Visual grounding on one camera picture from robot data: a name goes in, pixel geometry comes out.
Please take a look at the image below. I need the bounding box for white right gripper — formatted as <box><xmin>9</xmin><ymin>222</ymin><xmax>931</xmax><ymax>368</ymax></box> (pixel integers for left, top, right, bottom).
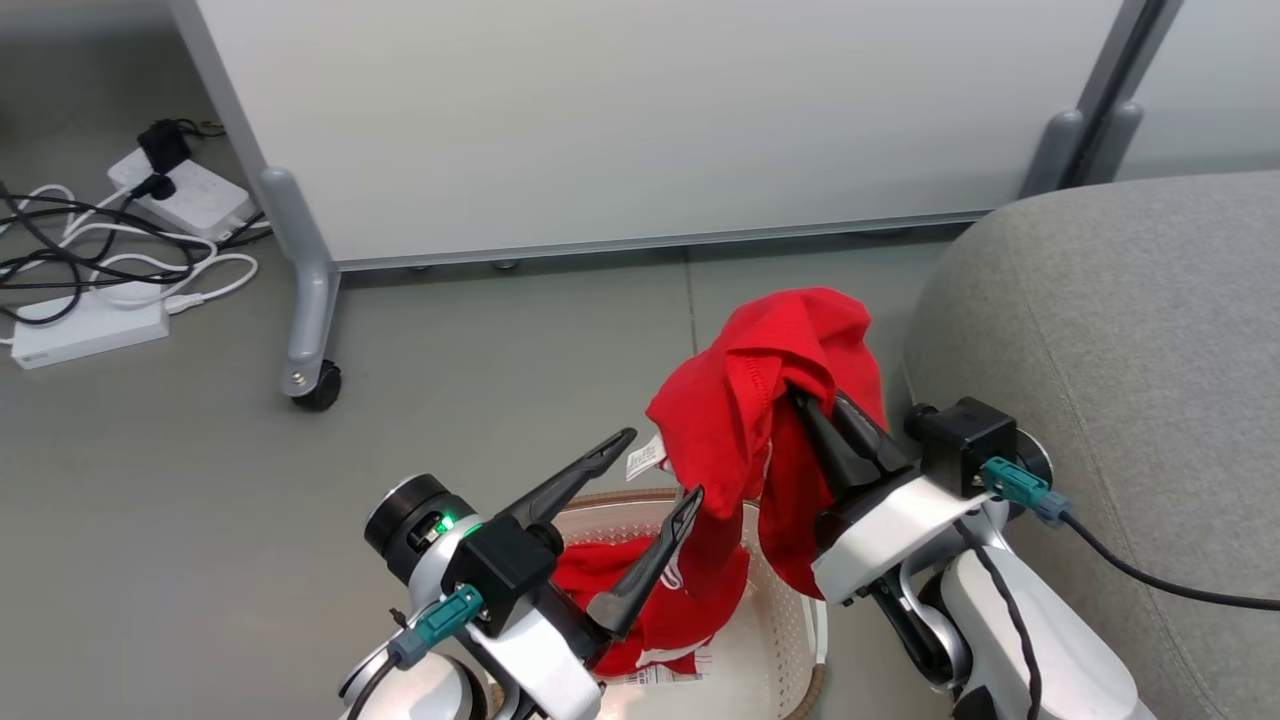
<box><xmin>788</xmin><ymin>384</ymin><xmax>988</xmax><ymax>607</ymax></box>

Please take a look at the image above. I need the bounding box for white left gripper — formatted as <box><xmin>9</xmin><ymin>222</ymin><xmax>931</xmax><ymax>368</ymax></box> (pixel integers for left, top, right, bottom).
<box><xmin>463</xmin><ymin>428</ymin><xmax>705</xmax><ymax>720</ymax></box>

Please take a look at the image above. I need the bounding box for plain red shirt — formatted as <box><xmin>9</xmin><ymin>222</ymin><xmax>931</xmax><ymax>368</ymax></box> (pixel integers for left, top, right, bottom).
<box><xmin>626</xmin><ymin>287</ymin><xmax>889</xmax><ymax>601</ymax></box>

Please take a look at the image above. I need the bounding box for printed basket label sticker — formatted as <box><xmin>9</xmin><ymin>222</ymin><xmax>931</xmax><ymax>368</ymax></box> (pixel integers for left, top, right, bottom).
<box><xmin>600</xmin><ymin>650</ymin><xmax>716</xmax><ymax>687</ymax></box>

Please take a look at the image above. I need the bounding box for cream perforated laundry basket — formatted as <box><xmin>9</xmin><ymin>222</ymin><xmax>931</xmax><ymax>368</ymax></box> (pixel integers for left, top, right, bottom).
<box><xmin>488</xmin><ymin>487</ymin><xmax>831</xmax><ymax>720</ymax></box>

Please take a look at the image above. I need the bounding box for grey fabric sofa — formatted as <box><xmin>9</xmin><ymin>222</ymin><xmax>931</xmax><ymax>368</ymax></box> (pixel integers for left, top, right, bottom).
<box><xmin>902</xmin><ymin>170</ymin><xmax>1280</xmax><ymax>720</ymax></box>

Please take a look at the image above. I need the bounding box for black caster wheel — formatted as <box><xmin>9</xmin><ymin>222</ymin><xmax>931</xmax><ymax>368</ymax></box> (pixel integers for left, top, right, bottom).
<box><xmin>291</xmin><ymin>360</ymin><xmax>343</xmax><ymax>412</ymax></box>

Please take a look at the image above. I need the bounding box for wide white partition panel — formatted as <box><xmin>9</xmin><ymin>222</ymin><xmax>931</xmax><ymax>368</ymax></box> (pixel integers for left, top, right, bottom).
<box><xmin>168</xmin><ymin>0</ymin><xmax>1183</xmax><ymax>399</ymax></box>

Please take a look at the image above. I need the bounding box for narrow white partition panel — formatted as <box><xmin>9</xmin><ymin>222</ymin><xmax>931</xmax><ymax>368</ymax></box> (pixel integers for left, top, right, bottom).
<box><xmin>1084</xmin><ymin>0</ymin><xmax>1280</xmax><ymax>187</ymax></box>

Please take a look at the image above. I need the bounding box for square white power strip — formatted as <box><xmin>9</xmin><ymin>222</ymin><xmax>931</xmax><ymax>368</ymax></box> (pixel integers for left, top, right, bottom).
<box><xmin>107</xmin><ymin>147</ymin><xmax>258</xmax><ymax>242</ymax></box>

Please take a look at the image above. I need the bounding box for long white power strip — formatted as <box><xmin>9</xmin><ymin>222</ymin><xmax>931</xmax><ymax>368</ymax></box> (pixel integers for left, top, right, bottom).
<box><xmin>11</xmin><ymin>293</ymin><xmax>172</xmax><ymax>371</ymax></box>

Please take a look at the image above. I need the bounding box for black power adapter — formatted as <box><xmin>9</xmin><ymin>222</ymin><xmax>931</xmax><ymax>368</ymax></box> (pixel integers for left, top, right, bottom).
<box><xmin>137</xmin><ymin>119</ymin><xmax>193</xmax><ymax>174</ymax></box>

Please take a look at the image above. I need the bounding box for teal plug right camera cable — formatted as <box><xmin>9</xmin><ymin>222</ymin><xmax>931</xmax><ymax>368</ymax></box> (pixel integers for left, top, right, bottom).
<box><xmin>981</xmin><ymin>457</ymin><xmax>1280</xmax><ymax>612</ymax></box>

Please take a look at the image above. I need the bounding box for teal plug camera cable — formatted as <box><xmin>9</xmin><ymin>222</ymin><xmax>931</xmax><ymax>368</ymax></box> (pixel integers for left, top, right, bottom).
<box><xmin>981</xmin><ymin>457</ymin><xmax>1280</xmax><ymax>612</ymax></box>
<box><xmin>345</xmin><ymin>584</ymin><xmax>487</xmax><ymax>720</ymax></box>

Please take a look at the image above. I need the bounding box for teal plug left camera cable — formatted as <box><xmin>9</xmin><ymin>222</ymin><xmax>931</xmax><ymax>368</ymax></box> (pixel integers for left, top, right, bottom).
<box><xmin>345</xmin><ymin>584</ymin><xmax>487</xmax><ymax>720</ymax></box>

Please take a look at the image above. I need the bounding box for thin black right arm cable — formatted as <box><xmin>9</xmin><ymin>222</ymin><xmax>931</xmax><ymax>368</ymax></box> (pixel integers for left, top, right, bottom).
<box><xmin>953</xmin><ymin>518</ymin><xmax>1044</xmax><ymax>720</ymax></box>

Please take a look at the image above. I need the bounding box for straight black cable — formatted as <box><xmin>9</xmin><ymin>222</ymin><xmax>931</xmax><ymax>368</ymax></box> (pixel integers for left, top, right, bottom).
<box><xmin>195</xmin><ymin>212</ymin><xmax>274</xmax><ymax>251</ymax></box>

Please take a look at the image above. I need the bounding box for looped white power cable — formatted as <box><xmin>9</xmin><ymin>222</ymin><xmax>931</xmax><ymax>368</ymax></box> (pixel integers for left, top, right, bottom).
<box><xmin>60</xmin><ymin>218</ymin><xmax>260</xmax><ymax>313</ymax></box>

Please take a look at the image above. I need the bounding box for tangled black cable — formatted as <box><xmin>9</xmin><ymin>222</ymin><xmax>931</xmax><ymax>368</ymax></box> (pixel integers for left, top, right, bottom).
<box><xmin>0</xmin><ymin>195</ymin><xmax>216</xmax><ymax>328</ymax></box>

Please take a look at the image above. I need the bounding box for thin white cable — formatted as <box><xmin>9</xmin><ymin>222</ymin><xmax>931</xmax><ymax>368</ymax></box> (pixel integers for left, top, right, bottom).
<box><xmin>0</xmin><ymin>184</ymin><xmax>79</xmax><ymax>241</ymax></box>

